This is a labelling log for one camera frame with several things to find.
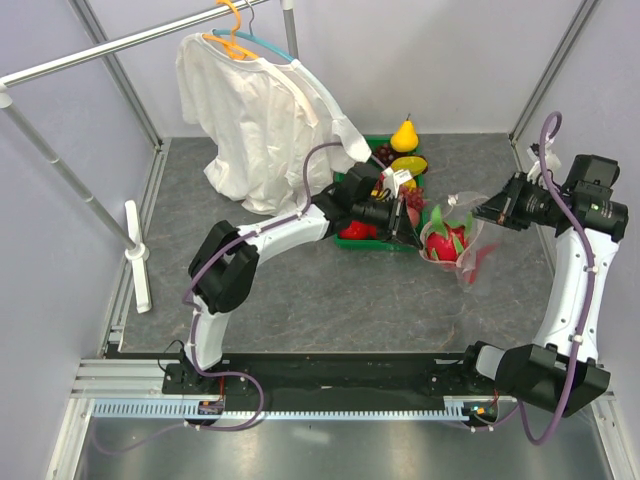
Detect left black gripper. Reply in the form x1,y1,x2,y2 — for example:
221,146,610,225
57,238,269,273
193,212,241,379
353,194,423,252

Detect red grapes bunch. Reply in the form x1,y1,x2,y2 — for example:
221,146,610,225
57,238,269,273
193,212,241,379
404,187,425,213

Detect red apple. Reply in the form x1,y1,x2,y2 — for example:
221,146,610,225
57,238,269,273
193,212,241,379
338,221,377,241

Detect pink dragon fruit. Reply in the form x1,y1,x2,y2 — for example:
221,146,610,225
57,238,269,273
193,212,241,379
421,205,473,262

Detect clear pink zip top bag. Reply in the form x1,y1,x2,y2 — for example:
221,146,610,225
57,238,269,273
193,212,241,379
419,191,502,295

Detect yellow star fruit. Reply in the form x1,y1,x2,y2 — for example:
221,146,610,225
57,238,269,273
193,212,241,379
390,155,428,177

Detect red chili pepper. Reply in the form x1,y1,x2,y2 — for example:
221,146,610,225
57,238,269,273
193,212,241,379
463,242,499,285

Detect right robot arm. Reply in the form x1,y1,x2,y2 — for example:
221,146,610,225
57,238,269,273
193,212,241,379
457,154,628,417

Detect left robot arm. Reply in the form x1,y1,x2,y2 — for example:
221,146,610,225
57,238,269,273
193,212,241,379
184,163,422,393

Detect green plastic crate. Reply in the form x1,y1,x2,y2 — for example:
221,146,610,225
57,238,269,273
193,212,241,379
333,135,428,252

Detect peach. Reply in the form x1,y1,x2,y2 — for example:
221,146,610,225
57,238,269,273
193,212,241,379
407,207,421,227

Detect dark purple grapes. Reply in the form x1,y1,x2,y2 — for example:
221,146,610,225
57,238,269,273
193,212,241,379
374,143,401,167

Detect yellow pear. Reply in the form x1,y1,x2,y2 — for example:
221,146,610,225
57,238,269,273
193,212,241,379
390,115,419,153

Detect white t-shirt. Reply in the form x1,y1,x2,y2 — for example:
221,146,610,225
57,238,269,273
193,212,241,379
176,34,371,215

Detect orange clothes hanger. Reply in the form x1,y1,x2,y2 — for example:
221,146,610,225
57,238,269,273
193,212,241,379
201,0,259,61

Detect teal clothes hanger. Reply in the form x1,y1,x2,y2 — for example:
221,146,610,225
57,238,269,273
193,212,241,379
211,1,299,63

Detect silver clothes rack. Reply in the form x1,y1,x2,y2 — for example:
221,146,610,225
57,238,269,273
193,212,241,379
0,0,301,315

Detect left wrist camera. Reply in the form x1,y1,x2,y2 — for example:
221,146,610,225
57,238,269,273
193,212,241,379
381,167,413,197

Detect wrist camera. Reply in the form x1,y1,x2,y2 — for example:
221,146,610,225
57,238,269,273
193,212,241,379
527,142,561,183
381,167,413,197

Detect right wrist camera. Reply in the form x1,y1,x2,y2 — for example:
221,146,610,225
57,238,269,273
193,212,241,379
527,142,561,183

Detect white cable duct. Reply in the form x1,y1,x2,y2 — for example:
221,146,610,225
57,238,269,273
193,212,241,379
92,397,476,420

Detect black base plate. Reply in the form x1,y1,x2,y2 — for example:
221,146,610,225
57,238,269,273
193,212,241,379
162,353,494,411

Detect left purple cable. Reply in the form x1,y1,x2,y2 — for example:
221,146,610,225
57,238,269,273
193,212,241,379
91,141,391,455

